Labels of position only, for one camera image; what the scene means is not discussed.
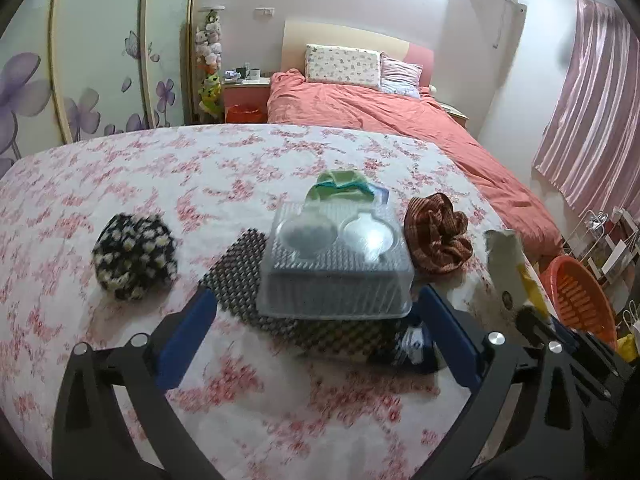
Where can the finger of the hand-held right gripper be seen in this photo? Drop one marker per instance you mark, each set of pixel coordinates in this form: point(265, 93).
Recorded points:
point(535, 322)

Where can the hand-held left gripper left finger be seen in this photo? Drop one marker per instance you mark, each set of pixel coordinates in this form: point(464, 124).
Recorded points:
point(186, 335)

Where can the pink striped pillow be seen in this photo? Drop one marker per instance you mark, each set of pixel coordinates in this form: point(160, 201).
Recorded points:
point(400, 77)

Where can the dark cup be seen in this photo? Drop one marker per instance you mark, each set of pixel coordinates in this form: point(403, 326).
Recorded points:
point(241, 73)

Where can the floral sliding wardrobe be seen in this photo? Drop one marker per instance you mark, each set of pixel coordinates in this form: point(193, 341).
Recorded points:
point(95, 60)

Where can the wall switch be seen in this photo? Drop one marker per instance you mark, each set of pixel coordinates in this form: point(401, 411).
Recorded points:
point(263, 11)

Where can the dark woven mat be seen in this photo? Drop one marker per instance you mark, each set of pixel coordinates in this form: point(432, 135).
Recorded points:
point(235, 270)

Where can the white mug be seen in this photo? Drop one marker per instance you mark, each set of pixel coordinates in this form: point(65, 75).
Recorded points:
point(253, 74)

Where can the bed with coral duvet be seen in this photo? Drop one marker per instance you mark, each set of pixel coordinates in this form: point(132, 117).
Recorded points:
point(400, 115)

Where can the black white knitted cloth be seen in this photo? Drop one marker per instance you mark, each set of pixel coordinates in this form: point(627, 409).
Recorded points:
point(132, 255)

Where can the green white cloth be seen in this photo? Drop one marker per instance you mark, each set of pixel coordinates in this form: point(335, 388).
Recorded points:
point(340, 182)

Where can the pink striped curtain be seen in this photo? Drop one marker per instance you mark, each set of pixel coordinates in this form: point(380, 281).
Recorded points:
point(590, 110)

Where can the black white small cloth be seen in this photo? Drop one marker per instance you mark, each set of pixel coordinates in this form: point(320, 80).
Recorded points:
point(412, 351)

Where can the blue tissue pack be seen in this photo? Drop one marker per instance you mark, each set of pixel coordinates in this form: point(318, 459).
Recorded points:
point(382, 196)

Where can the beige pink headboard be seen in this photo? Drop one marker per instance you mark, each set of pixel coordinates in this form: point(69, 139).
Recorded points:
point(340, 35)

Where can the orange plastic basket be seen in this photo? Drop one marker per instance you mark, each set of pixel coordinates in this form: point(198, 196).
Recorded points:
point(575, 295)

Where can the pink bedside table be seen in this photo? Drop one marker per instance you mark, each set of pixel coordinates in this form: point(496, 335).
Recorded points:
point(245, 94)

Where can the clear plastic box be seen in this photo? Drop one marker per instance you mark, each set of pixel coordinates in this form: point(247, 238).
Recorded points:
point(330, 280)

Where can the brown striped cloth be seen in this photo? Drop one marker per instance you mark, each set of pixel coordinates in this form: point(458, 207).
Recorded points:
point(435, 235)

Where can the small red bin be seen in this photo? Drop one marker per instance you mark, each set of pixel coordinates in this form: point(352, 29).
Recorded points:
point(242, 113)

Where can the wooden bedside table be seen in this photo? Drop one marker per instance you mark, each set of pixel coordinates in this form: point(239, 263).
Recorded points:
point(455, 111)

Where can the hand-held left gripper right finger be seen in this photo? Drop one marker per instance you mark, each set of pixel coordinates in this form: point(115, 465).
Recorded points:
point(450, 340)

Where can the tube of plush toys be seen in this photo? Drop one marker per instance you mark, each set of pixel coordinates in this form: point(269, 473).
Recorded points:
point(210, 40)

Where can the yellow bag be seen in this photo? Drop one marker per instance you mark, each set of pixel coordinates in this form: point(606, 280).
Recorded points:
point(627, 349)

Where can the white paper bag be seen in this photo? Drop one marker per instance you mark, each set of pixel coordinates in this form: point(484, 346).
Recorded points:
point(632, 317)

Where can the floral white pillow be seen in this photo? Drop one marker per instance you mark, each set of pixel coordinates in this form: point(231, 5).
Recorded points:
point(342, 62)

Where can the green plush toy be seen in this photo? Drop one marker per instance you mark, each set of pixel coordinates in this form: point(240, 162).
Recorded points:
point(210, 92)

